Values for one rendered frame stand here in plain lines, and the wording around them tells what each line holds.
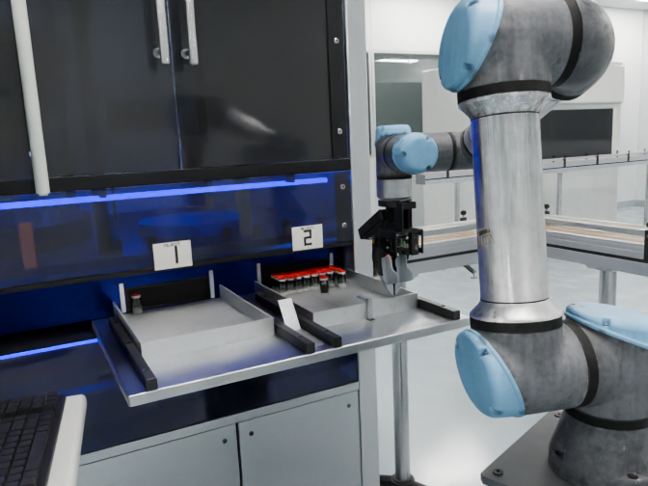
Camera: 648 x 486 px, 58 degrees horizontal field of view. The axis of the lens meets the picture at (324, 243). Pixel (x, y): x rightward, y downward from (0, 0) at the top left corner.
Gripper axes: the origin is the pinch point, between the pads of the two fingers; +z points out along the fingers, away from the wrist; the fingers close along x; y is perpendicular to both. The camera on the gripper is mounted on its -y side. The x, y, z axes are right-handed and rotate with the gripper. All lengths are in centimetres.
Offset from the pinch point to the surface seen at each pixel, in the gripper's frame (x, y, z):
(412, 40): 366, -486, -148
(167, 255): -42, -26, -9
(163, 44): -41, -20, -54
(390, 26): 335, -486, -161
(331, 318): -16.1, 1.4, 3.5
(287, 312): -24.3, -2.1, 1.7
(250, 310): -28.5, -13.1, 3.1
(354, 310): -10.5, 1.4, 2.8
